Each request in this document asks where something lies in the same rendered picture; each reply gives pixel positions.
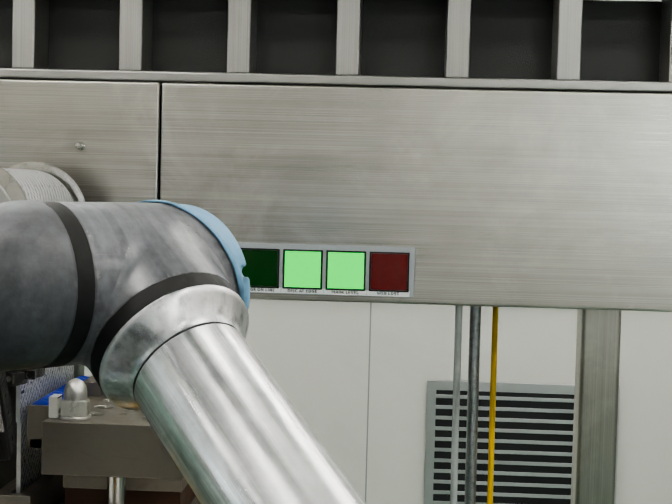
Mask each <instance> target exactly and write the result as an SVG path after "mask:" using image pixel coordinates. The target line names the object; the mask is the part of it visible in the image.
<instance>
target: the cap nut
mask: <svg viewBox="0 0 672 504"><path fill-rule="evenodd" d="M89 413H90V399H89V398H87V387H86V385H85V383H84V382H83V381H82V380H80V379H78V378H74V379H71V380H70V381H68V382H67V384H66V385H65V388H64V399H62V400H61V413H60V415H59V419H62V420H71V421H77V420H87V419H90V418H91V414H89Z"/></svg>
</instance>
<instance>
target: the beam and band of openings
mask: <svg viewBox="0 0 672 504"><path fill-rule="evenodd" d="M0 79H29V80H75V81H121V82H158V83H164V82H166V83H212V84H258V85H304V86H350V87H396V88H442V89H488V90H534V91H580V92H626V93H672V0H652V1H614V0H0Z"/></svg>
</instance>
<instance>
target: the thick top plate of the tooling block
mask: <svg viewBox="0 0 672 504"><path fill-rule="evenodd" d="M87 398H89V399H90V413H89V414H91V418H90V419H87V420H77V421H71V420H62V419H59V417H58V418H47V419H46V420H44V421H42V458H41V474H48V475H74V476H100V477H125V478H151V479H177V480H182V479H183V478H184V476H183V475H182V473H181V472H180V470H179V469H178V467H177V465H176V464H175V462H174V461H173V459H172V458H171V456H170V454H169V453H168V451H167V450H166V448H165V447H164V445H163V443H162V442H161V440H160V439H159V437H158V436H157V434H156V433H155V431H154V429H153V428H152V426H151V425H150V423H149V422H148V421H146V420H144V419H143V416H144V414H143V412H142V411H132V410H126V409H123V408H120V407H118V406H116V405H115V404H113V403H112V402H111V401H110V400H109V399H108V398H107V397H106V396H105V394H103V395H101V396H87Z"/></svg>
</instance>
